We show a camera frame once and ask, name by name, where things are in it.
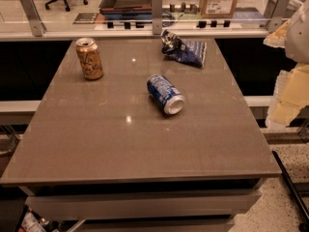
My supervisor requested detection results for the left metal glass bracket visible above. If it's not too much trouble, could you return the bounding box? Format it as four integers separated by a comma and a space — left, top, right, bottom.
19, 0, 45, 37

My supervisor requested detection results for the blue pepsi can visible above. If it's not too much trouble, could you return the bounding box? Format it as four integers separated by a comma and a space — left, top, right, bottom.
147, 74, 184, 115

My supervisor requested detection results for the cardboard box with label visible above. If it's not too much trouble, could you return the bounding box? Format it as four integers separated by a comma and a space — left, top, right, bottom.
199, 0, 238, 18

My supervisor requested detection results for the grey table drawer front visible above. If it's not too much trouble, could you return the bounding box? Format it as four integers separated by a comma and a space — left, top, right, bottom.
26, 189, 262, 220

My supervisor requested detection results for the black floor cable strip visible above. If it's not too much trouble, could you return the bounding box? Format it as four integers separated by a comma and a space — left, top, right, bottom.
272, 151, 309, 232

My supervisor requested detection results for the metal glass bracket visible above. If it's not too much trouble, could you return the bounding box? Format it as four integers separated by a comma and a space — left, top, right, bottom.
152, 0, 162, 35
266, 0, 290, 33
19, 0, 45, 37

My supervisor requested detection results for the blue crumpled chip bag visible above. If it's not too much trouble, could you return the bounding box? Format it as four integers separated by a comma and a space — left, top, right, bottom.
161, 30, 207, 68

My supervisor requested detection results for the right metal glass bracket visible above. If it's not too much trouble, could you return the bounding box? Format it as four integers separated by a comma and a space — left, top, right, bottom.
266, 0, 290, 33

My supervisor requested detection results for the gold soda can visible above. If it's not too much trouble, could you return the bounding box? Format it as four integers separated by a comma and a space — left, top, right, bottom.
75, 38, 103, 80

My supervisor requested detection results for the black floor sign plate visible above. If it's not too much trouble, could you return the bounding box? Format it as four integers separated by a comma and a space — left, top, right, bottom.
73, 13, 98, 24

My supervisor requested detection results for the middle metal glass bracket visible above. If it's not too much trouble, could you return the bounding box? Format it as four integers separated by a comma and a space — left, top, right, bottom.
152, 0, 162, 35

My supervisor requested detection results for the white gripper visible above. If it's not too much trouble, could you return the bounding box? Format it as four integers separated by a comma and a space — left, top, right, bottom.
263, 0, 309, 130

